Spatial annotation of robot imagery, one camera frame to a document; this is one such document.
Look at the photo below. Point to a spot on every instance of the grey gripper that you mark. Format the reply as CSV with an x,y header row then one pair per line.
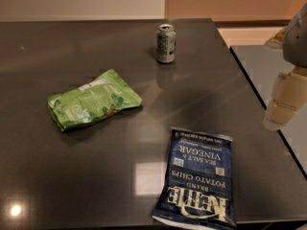
x,y
296,38

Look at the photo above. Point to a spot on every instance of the green rice chip bag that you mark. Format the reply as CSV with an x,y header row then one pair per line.
x,y
93,102

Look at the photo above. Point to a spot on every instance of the blue kettle chip bag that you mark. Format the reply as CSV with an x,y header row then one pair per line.
x,y
197,191

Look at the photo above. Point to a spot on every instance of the grey side table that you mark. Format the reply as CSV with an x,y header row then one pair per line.
x,y
261,65

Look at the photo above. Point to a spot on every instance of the silver soda can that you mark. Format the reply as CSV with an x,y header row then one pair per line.
x,y
166,43

